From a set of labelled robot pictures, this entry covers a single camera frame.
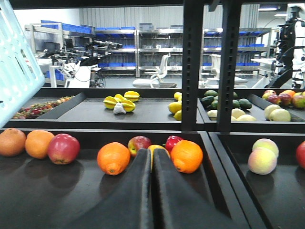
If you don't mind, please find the orange far left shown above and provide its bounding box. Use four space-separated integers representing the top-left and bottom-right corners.
0 128 26 157

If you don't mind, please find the yellow orange fruit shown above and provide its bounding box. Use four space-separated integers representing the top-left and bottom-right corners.
148 145 170 158

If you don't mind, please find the red apple back middle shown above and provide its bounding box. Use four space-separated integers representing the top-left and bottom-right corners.
295 141 305 169

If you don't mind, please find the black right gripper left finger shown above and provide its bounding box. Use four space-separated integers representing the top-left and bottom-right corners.
71 149 153 229

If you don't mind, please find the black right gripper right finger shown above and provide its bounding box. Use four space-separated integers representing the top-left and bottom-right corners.
153 149 248 229

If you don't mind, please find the black shelf upright post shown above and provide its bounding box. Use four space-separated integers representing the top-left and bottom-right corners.
181 0 204 132

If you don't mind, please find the white garlic bulb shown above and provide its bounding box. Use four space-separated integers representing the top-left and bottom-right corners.
113 103 127 114

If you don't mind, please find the peach front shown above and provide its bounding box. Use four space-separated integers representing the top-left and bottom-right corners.
247 147 277 175

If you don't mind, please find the orange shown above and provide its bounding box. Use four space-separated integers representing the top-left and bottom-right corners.
0 128 26 157
25 130 54 159
97 142 131 176
170 140 203 174

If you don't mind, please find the orange right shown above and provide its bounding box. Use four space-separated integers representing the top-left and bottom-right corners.
170 140 203 174

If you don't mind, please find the black wooden display stand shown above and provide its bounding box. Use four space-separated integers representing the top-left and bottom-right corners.
0 88 305 229

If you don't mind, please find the peach back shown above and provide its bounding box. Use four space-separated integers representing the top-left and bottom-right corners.
252 138 279 157

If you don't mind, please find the bruised red apple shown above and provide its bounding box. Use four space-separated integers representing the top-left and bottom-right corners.
127 135 152 156

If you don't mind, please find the red bell pepper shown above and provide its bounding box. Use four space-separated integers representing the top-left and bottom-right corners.
163 135 183 153

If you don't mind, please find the light blue plastic basket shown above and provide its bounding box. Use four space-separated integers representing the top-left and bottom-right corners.
0 0 44 127

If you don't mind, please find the red apple far left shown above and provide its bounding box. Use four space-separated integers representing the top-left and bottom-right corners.
47 134 80 165

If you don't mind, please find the peach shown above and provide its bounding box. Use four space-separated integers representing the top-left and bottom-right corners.
252 138 279 157
247 147 277 175

